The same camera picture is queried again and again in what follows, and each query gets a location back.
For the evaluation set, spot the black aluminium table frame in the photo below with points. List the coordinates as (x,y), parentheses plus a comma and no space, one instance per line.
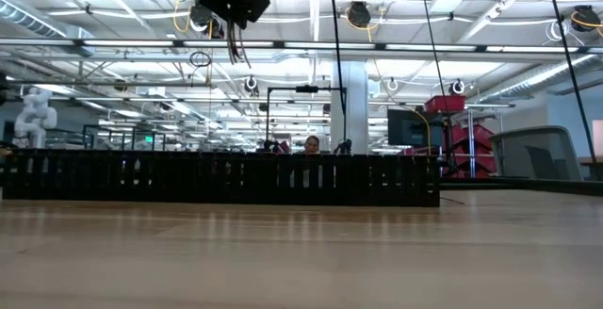
(542,185)

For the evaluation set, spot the grey office chair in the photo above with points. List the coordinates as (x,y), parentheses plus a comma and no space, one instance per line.
(537,153)

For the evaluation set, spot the red lidded tote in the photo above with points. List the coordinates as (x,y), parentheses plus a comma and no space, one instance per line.
(445,103)

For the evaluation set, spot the silver ceiling air duct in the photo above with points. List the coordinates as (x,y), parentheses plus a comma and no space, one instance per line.
(28,17)
(532,80)

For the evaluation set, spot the black gantry frame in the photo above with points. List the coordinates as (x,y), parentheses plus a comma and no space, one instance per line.
(306,88)

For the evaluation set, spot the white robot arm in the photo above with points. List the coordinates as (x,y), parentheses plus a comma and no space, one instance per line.
(35,116)

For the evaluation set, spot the white building column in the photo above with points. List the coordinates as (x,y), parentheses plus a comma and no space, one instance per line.
(355,111)

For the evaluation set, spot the person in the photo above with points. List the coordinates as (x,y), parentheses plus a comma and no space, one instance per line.
(312,144)

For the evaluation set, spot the red storage bin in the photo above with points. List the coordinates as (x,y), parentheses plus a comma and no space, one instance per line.
(485,163)
(480,134)

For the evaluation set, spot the black monitor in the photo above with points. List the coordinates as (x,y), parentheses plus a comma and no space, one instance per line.
(410,127)

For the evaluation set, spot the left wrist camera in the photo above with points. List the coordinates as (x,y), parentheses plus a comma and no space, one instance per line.
(256,6)

